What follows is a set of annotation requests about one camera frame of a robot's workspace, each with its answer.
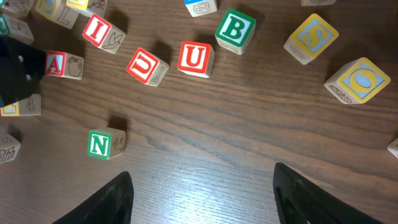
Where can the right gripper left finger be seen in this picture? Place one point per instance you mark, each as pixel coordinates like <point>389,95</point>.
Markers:
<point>111,204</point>

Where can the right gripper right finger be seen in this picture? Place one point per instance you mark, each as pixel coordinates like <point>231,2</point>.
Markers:
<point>299,200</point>

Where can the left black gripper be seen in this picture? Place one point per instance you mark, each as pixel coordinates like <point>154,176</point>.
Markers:
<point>22,68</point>

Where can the green N block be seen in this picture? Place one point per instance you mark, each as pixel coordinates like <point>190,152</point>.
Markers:
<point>106,143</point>

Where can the red U block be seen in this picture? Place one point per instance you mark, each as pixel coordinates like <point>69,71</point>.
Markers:
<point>196,59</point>
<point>147,68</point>

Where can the green R block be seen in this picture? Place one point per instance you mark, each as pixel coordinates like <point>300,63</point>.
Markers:
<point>16,29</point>

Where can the red A block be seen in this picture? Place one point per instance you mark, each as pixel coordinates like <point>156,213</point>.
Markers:
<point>63,64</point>

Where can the yellow K block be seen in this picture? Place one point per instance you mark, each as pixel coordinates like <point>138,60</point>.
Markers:
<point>30,106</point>

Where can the green J block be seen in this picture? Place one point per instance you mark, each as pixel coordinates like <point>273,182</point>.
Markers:
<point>16,8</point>

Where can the yellow C block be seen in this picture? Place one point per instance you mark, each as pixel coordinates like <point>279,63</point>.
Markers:
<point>57,11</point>

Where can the green 4 block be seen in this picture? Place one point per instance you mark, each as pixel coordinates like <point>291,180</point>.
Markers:
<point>9,148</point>

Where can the red I block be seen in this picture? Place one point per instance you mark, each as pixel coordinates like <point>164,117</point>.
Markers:
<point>103,34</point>

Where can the blue I block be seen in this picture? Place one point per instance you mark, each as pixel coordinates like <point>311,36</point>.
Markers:
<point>393,148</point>

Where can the yellow O block right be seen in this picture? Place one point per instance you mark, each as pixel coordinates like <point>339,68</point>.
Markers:
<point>357,82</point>

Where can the yellow S block right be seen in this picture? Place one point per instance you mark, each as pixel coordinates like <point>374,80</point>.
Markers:
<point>310,39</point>

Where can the blue L block upper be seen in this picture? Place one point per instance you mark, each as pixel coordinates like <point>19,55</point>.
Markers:
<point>201,7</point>

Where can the green B block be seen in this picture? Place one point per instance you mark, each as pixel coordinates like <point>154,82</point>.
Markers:
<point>235,31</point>

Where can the blue D block right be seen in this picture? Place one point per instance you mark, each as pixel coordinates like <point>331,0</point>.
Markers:
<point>317,2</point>

